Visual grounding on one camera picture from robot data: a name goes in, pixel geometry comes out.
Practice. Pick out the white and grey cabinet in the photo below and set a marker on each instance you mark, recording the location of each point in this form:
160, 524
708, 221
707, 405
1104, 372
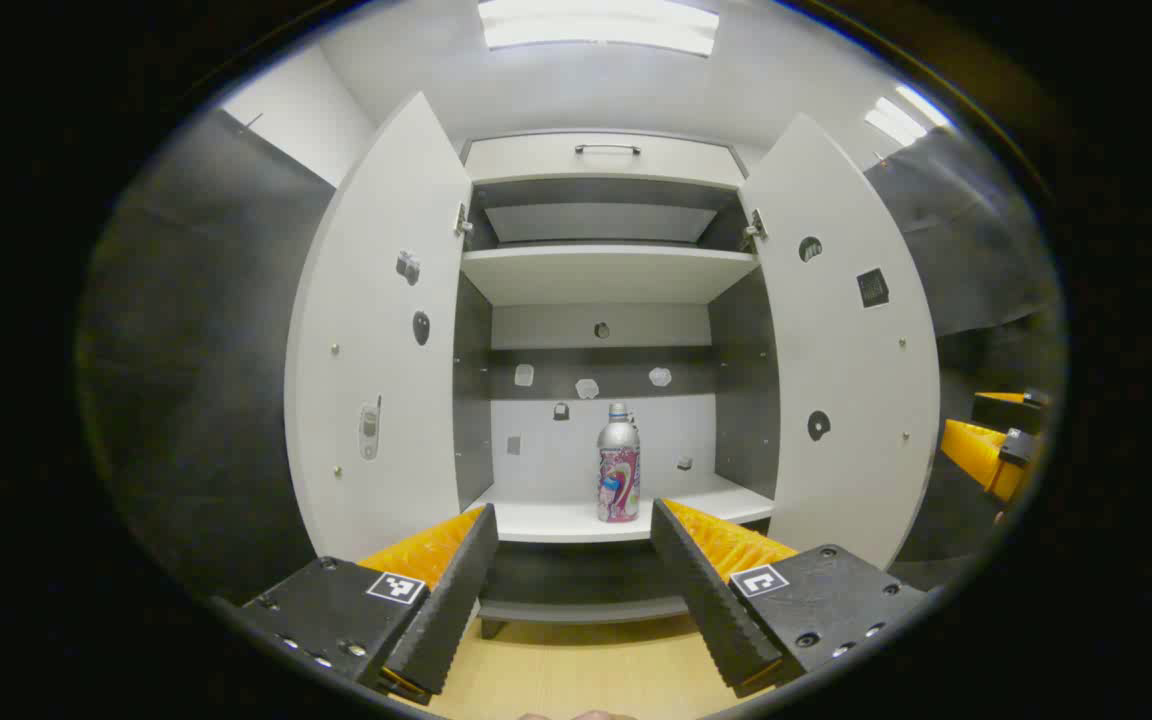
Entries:
741, 380

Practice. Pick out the white cabinet door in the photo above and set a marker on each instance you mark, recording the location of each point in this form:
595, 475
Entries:
846, 360
376, 350

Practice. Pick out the white cabinet shelf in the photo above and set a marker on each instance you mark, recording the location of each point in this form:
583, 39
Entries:
606, 275
556, 518

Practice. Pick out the silver bottle with red label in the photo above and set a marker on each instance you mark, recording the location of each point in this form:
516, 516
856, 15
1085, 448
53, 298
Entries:
618, 470

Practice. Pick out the metal door hinge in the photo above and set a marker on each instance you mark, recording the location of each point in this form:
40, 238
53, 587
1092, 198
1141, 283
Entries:
462, 220
756, 226

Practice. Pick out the white cabinet drawer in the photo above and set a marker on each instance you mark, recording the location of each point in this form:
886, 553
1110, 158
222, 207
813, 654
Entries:
526, 160

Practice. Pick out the large ceiling light panel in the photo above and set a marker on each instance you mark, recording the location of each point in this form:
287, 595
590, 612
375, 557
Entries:
596, 25

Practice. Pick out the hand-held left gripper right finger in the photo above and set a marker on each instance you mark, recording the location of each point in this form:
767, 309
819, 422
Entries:
711, 600

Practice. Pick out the black backdrop cloth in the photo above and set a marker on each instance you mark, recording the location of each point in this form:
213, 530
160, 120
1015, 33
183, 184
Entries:
976, 240
206, 350

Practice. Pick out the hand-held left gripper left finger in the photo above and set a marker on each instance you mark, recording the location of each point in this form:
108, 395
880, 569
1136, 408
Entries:
451, 600

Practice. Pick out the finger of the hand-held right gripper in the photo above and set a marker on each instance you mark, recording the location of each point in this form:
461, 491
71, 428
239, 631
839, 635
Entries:
1006, 412
976, 450

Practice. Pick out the small ceiling light panel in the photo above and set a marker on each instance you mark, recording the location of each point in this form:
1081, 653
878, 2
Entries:
901, 118

